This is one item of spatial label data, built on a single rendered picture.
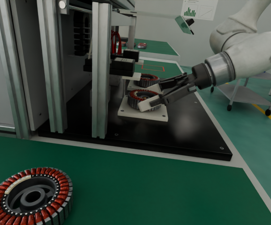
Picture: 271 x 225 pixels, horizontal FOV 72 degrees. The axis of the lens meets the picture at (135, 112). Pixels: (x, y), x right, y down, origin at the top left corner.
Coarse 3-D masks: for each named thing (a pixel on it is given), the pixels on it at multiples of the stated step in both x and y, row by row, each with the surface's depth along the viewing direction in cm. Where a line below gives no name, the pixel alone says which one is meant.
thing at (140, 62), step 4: (116, 52) 81; (124, 52) 76; (128, 52) 76; (132, 52) 75; (136, 52) 75; (112, 56) 76; (116, 56) 76; (120, 56) 76; (124, 56) 76; (128, 56) 76; (132, 56) 76; (136, 56) 76; (136, 60) 76; (140, 60) 81; (140, 64) 77
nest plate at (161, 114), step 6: (126, 96) 68; (126, 102) 63; (120, 108) 58; (126, 108) 58; (132, 108) 59; (162, 108) 61; (120, 114) 56; (126, 114) 56; (132, 114) 55; (138, 114) 55; (144, 114) 56; (150, 114) 56; (156, 114) 57; (162, 114) 57; (156, 120) 56; (162, 120) 55
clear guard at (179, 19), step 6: (120, 12) 87; (126, 12) 81; (132, 12) 76; (138, 12) 71; (144, 12) 69; (150, 12) 69; (174, 18) 84; (180, 18) 73; (180, 24) 83; (186, 24) 70; (186, 30) 78
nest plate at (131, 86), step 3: (132, 81) 86; (129, 84) 81; (132, 84) 82; (135, 84) 82; (129, 87) 77; (132, 87) 78; (135, 87) 78; (138, 87) 78; (141, 87) 79; (144, 87) 79; (159, 93) 77; (162, 93) 77
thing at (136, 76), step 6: (114, 60) 54; (120, 60) 55; (126, 60) 56; (132, 60) 57; (84, 66) 55; (90, 66) 54; (114, 66) 54; (120, 66) 54; (126, 66) 54; (132, 66) 54; (114, 72) 55; (120, 72) 54; (126, 72) 54; (132, 72) 54; (126, 78) 56; (132, 78) 55; (138, 78) 55
